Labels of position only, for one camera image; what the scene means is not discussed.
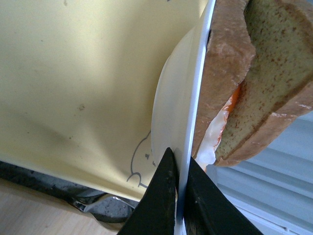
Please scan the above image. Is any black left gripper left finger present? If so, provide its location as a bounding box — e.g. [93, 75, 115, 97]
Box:
[118, 147, 177, 235]

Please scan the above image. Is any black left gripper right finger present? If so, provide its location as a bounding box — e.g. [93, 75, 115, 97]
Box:
[184, 158, 262, 235]

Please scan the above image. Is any fried egg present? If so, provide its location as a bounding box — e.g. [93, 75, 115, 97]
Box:
[195, 86, 241, 172]

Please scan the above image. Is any white round plate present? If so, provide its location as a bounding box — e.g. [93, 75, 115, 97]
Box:
[151, 0, 216, 235]

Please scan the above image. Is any bread slice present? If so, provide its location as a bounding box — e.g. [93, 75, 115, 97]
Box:
[191, 0, 256, 158]
[215, 0, 313, 166]

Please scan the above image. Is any grey curtain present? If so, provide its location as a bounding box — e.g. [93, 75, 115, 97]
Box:
[207, 113, 313, 235]

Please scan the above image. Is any wooden cutting board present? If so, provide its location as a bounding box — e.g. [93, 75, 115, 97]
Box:
[0, 178, 120, 235]

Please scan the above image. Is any yellow bear tray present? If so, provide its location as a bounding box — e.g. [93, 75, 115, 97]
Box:
[0, 0, 207, 201]

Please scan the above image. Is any metal board handle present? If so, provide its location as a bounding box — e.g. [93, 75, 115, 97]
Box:
[67, 193, 138, 223]

